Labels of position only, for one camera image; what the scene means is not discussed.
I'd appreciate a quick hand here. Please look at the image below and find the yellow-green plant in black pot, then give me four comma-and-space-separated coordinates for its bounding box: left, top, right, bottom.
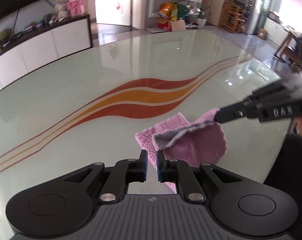
0, 29, 13, 47

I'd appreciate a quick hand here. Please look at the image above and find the person's black clothing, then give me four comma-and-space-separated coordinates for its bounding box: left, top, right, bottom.
263, 134, 302, 240

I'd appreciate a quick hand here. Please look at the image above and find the tall plant in white pot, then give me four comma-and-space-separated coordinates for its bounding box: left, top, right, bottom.
197, 4, 213, 29

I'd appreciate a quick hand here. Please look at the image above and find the orange plastic bag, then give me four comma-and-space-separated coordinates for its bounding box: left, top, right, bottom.
159, 2, 175, 18

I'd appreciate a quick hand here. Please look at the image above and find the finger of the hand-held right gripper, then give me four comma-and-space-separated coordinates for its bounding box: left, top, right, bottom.
214, 99, 261, 123
243, 80, 302, 105

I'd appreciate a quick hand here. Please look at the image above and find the pink and grey towel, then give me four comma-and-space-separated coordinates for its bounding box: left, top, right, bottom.
135, 108, 228, 194

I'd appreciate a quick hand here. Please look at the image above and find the white door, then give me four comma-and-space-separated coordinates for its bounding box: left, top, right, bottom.
95, 0, 133, 27

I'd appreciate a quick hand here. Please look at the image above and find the white kitchen cabinet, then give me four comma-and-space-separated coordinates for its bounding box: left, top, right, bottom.
263, 17, 291, 47

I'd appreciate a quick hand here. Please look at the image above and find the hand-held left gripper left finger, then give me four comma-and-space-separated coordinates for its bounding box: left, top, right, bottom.
63, 149, 148, 204

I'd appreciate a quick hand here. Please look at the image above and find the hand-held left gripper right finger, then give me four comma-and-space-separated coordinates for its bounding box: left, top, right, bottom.
156, 150, 243, 203

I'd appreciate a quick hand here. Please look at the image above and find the wrapped flower bouquet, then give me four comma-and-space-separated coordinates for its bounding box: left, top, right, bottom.
55, 0, 69, 22

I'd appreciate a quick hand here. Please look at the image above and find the white TV cabinet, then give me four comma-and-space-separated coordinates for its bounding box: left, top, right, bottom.
0, 14, 93, 98

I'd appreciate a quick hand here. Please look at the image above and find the brown wooden table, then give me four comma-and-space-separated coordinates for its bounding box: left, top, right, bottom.
273, 30, 302, 73

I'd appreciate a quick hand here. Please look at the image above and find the green plastic bag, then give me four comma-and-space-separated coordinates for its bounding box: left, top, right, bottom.
176, 4, 190, 20

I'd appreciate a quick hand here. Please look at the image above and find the wooden shelf unit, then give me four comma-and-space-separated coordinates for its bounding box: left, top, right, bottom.
220, 0, 256, 34

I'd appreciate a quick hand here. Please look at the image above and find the pink gift box with bow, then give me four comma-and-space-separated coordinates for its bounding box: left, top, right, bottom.
67, 0, 86, 17

